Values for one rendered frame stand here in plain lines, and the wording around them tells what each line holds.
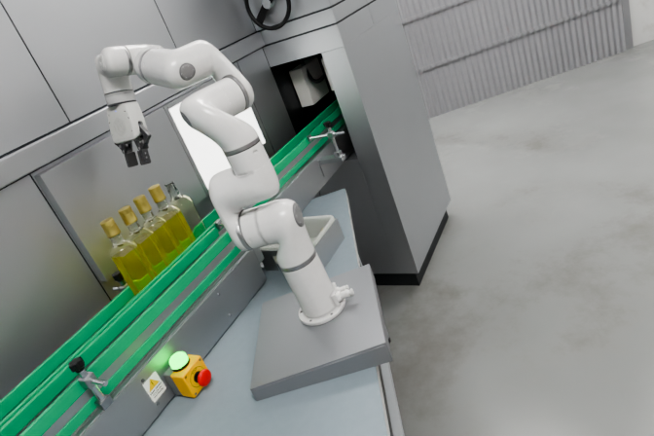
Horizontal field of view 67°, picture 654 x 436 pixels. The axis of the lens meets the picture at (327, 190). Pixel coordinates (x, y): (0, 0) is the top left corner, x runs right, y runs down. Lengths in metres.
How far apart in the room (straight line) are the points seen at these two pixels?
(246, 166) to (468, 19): 3.82
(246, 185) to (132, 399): 0.55
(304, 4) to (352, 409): 1.53
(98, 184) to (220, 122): 0.58
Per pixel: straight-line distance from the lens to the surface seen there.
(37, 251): 1.47
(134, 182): 1.60
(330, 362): 1.13
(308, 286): 1.19
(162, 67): 1.15
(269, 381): 1.17
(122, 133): 1.44
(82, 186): 1.50
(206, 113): 1.05
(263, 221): 1.12
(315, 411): 1.12
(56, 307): 1.50
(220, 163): 1.86
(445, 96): 4.78
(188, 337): 1.36
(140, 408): 1.30
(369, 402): 1.09
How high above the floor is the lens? 1.53
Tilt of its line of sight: 23 degrees down
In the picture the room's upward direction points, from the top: 21 degrees counter-clockwise
